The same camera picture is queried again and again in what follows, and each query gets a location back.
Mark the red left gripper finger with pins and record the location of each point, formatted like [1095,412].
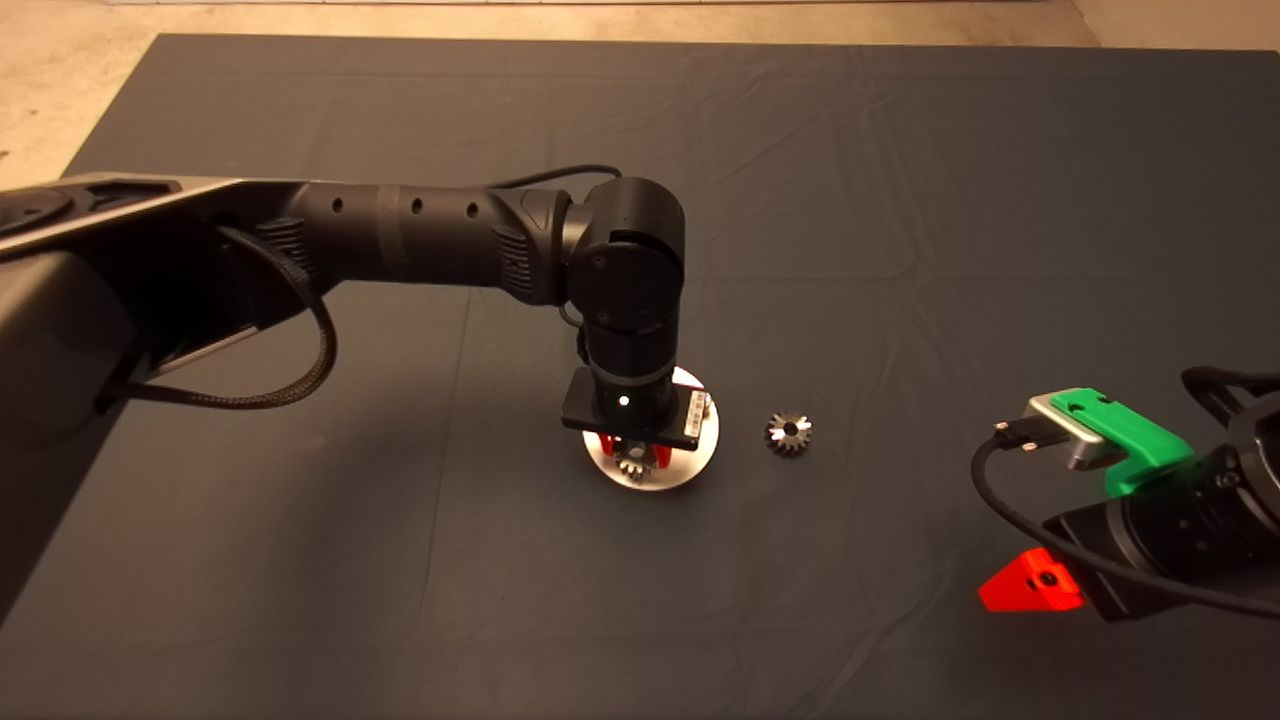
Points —
[660,456]
[608,446]

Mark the dark table cloth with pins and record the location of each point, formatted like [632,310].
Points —
[800,200]

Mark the silver right camera box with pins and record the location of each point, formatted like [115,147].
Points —
[1080,443]

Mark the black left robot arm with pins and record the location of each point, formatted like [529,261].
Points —
[420,225]

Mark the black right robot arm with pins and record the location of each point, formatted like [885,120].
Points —
[1220,525]

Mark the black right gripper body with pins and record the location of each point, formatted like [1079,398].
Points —
[1108,560]

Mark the steel planetary gear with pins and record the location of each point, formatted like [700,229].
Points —
[632,468]
[778,437]

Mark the white round peg plate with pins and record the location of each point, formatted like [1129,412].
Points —
[690,465]

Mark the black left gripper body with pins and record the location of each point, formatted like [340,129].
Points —
[630,410]

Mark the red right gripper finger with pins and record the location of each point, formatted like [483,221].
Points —
[1030,588]

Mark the green right camera mount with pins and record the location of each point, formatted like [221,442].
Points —
[1140,438]

